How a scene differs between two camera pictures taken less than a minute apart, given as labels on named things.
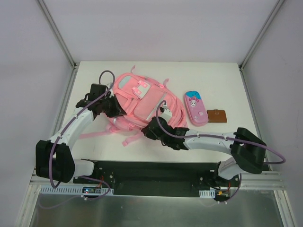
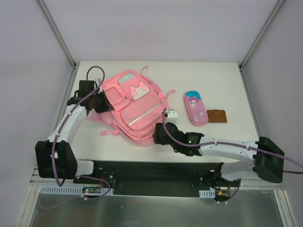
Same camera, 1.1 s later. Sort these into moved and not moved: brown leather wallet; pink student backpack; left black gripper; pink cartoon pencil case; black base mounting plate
Moved: left black gripper; pink student backpack
Not moved: pink cartoon pencil case; black base mounting plate; brown leather wallet
